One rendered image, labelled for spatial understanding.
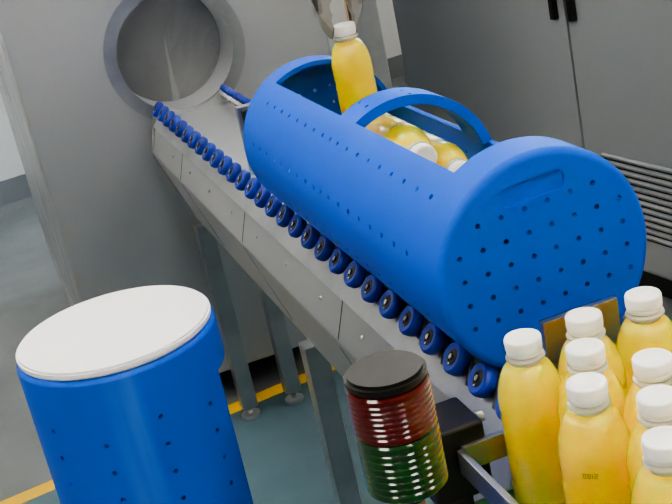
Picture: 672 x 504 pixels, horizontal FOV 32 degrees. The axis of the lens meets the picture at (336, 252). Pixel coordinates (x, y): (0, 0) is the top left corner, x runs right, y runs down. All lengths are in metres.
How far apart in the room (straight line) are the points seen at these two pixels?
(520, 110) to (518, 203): 2.73
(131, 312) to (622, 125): 2.28
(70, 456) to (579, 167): 0.77
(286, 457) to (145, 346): 1.79
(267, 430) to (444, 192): 2.16
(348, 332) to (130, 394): 0.46
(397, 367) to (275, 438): 2.58
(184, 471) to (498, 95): 2.78
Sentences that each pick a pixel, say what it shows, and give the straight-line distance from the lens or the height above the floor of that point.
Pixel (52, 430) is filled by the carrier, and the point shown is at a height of 0.95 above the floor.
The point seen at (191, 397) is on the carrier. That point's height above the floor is 0.95.
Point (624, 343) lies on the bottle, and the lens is 1.31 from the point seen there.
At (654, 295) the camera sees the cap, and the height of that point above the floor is 1.11.
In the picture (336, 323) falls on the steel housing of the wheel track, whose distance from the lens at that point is 1.95.
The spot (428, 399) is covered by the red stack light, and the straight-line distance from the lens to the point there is 0.88.
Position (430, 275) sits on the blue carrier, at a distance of 1.40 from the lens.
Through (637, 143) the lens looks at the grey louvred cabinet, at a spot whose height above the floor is 0.53.
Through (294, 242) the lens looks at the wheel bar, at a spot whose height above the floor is 0.93.
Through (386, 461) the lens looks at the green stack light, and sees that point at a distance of 0.88.
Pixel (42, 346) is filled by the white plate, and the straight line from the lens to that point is 1.70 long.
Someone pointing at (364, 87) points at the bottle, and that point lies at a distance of 2.08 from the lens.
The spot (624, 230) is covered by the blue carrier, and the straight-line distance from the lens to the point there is 1.49.
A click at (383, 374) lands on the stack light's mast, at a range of 0.87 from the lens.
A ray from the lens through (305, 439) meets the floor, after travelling 3.41.
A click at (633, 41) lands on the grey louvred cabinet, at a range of 3.58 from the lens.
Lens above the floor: 1.65
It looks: 20 degrees down
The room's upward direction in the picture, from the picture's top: 12 degrees counter-clockwise
